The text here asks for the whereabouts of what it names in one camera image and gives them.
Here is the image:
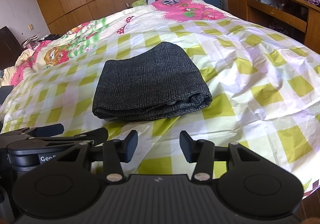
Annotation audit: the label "dark grey plaid pants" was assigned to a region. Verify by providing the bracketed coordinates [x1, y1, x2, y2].
[92, 42, 213, 122]

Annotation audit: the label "dark blue notebook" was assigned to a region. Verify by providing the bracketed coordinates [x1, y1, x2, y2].
[0, 86, 14, 105]

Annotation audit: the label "clutter pile by headboard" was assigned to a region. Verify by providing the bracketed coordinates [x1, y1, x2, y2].
[21, 34, 60, 50]

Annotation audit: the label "dark wooden headboard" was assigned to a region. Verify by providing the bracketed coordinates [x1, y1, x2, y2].
[0, 26, 23, 70]

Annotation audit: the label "checkered floral bed quilt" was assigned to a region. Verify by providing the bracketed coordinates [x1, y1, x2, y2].
[1, 0, 319, 196]

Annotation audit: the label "wooden side cabinet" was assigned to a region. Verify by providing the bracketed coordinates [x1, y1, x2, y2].
[227, 0, 319, 53]

